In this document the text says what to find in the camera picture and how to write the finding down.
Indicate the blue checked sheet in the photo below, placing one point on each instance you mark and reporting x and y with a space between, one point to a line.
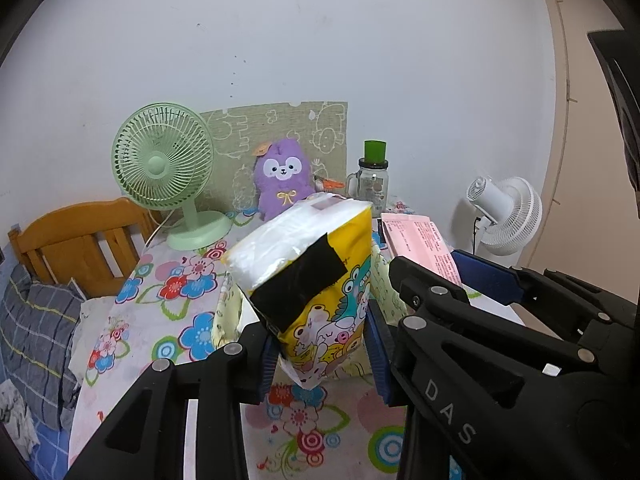
50 450

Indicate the green desk fan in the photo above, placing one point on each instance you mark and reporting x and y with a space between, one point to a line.
160 165

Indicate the black object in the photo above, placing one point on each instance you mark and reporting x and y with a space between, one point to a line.
625 110

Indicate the pink packet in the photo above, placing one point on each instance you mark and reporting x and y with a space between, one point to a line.
415 235

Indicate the grey plaid quilt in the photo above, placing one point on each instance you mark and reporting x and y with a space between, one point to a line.
35 340

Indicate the white grey patterned cloth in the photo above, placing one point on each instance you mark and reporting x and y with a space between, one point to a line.
15 415

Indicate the green printed board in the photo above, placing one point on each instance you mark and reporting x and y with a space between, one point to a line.
230 130

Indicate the purple plush toy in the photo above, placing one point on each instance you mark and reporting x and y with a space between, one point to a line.
285 180

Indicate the glass jar with green lid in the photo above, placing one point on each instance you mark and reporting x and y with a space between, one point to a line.
375 185

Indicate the yellow tissue pack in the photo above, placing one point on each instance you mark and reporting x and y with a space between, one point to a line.
300 270

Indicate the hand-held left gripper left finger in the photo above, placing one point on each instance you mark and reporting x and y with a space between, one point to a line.
267 370

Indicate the beige door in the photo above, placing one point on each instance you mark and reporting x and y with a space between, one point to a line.
580 135

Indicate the white fan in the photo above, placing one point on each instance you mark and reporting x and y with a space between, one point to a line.
515 215

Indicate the yellow printed fabric storage box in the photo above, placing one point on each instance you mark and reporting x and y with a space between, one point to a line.
385 285

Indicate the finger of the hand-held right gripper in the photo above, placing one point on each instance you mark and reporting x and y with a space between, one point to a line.
487 275
415 280

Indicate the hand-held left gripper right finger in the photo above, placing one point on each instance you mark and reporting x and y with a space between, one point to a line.
381 355

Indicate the floral tablecloth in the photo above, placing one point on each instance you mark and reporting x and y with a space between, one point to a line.
165 290

